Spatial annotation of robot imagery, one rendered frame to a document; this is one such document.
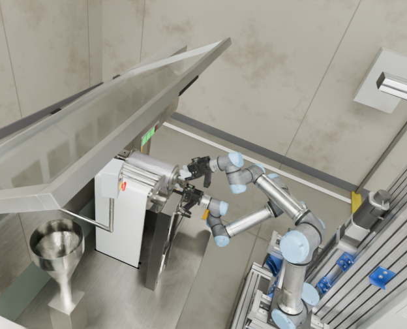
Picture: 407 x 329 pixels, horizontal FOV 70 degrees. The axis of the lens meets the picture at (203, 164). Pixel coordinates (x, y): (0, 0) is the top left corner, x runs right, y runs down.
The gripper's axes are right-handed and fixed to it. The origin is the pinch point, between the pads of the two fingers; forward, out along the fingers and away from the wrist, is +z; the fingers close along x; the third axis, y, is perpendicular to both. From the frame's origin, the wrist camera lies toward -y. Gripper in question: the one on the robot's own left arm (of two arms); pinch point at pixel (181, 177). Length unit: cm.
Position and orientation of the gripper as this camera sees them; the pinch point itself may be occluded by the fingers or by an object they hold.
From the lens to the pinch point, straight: 155.3
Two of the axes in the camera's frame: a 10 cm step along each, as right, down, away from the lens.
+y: -4.4, -8.1, -3.9
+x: -3.0, 5.4, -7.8
